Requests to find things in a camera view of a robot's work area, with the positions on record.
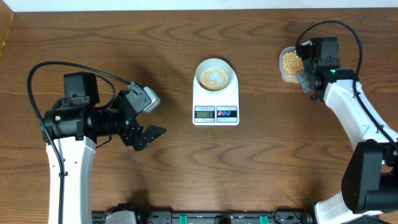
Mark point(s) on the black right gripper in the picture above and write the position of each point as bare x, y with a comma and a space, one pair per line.
302, 76

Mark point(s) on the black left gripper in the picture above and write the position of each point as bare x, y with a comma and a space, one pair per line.
129, 135

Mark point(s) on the grey round bowl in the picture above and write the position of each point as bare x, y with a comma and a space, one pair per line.
220, 64

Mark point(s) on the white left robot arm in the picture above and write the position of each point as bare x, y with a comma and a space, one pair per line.
74, 124

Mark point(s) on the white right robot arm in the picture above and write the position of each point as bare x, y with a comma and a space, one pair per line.
369, 184

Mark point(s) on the soybeans in grey bowl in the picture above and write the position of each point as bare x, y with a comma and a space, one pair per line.
214, 79

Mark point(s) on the white digital kitchen scale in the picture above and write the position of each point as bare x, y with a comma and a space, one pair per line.
215, 109

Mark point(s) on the clear container of soybeans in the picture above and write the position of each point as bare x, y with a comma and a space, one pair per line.
290, 64

